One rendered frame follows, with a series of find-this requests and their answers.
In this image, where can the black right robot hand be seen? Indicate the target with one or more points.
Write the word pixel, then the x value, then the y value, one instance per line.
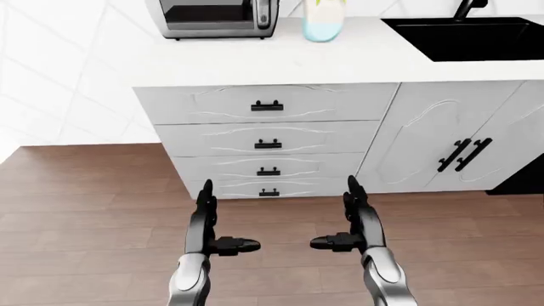
pixel 365 220

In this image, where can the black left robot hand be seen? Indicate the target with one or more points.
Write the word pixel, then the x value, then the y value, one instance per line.
pixel 200 220

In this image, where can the white cabinet door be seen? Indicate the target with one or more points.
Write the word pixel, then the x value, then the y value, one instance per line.
pixel 497 140
pixel 425 140

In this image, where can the silver microwave oven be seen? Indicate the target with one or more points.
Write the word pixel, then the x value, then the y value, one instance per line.
pixel 214 17

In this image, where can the black appliance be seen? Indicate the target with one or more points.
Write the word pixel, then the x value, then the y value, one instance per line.
pixel 518 186

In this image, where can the white and blue vase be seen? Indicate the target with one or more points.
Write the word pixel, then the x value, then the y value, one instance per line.
pixel 323 20

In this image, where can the black kitchen sink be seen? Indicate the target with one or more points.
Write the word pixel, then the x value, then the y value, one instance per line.
pixel 465 38

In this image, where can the black faucet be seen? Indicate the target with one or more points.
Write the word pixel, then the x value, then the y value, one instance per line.
pixel 467 9

